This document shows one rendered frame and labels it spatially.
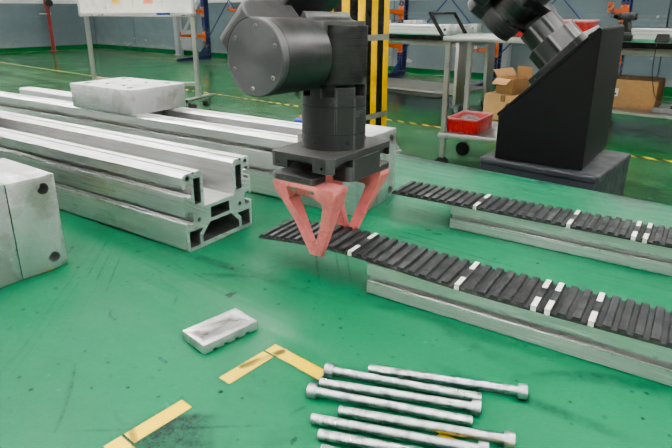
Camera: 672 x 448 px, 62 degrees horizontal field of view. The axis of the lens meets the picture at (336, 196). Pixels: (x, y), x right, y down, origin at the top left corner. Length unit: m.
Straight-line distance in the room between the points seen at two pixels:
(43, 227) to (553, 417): 0.47
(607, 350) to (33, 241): 0.51
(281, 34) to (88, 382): 0.28
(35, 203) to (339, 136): 0.30
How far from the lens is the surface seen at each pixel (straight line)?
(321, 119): 0.48
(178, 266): 0.58
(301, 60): 0.42
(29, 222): 0.60
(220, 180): 0.65
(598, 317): 0.45
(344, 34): 0.47
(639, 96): 5.39
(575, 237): 0.63
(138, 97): 0.95
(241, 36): 0.43
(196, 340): 0.45
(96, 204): 0.72
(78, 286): 0.58
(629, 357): 0.46
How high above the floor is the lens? 1.02
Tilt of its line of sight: 18 degrees down
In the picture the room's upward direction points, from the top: straight up
